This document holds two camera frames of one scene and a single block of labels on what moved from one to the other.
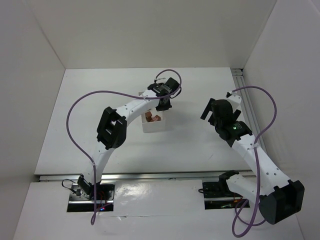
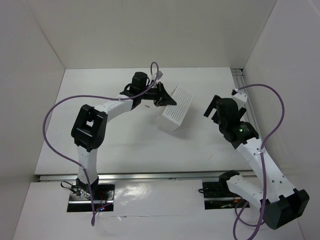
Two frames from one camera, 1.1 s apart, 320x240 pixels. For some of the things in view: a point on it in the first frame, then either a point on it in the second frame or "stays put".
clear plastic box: [153, 126] -> [176, 114]
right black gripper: [208, 113] stays put
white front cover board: [154, 198] stays put
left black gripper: [163, 104] -> [160, 92]
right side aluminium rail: [246, 102] stays put
